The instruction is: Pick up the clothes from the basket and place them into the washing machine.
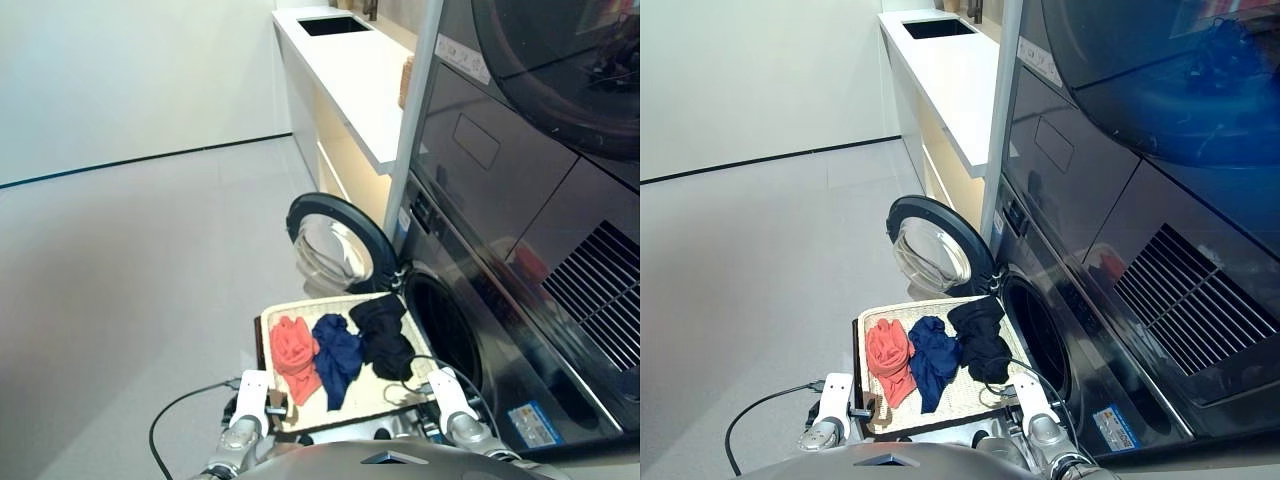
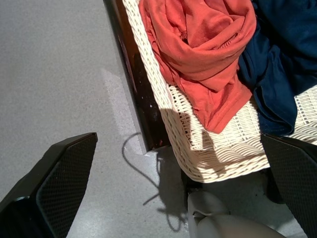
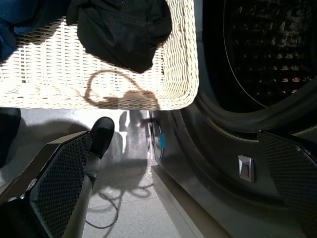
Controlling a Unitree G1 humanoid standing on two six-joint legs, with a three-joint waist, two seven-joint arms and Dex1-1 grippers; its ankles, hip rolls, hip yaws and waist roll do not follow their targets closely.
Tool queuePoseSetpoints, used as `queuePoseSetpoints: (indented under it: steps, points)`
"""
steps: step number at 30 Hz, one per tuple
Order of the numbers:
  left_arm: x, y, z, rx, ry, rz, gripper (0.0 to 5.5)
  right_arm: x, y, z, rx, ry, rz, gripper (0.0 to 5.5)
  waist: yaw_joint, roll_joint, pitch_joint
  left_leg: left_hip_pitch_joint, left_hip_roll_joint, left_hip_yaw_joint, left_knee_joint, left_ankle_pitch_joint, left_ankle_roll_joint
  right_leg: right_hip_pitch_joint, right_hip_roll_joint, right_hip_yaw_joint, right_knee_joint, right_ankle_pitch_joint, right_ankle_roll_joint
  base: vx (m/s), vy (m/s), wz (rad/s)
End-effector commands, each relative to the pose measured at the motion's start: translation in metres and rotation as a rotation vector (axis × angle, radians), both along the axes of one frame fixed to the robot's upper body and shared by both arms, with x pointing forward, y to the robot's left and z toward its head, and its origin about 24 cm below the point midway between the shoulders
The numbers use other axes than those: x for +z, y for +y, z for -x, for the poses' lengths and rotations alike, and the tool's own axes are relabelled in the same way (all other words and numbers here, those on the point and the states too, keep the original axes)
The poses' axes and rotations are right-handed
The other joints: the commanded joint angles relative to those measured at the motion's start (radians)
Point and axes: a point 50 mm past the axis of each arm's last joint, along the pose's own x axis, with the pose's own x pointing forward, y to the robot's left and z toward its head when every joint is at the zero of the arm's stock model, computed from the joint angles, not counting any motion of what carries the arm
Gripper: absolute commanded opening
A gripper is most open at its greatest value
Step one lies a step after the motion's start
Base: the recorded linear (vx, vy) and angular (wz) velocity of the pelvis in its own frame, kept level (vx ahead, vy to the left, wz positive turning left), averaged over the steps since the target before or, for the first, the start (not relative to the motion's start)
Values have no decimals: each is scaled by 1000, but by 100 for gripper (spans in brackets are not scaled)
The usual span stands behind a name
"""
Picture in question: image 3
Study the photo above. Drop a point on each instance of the black garment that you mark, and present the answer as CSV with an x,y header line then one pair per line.
x,y
119,37

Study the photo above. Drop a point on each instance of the silver door latch socket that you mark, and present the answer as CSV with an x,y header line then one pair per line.
x,y
245,169

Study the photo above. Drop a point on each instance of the pale woven laundry basket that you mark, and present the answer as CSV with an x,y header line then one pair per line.
x,y
49,64

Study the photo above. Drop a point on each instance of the grey washing machine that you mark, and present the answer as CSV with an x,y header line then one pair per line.
x,y
210,148

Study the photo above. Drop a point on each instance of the blue garment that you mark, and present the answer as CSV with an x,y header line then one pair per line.
x,y
10,27

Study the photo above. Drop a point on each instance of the small blue tag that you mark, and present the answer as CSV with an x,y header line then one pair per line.
x,y
162,140

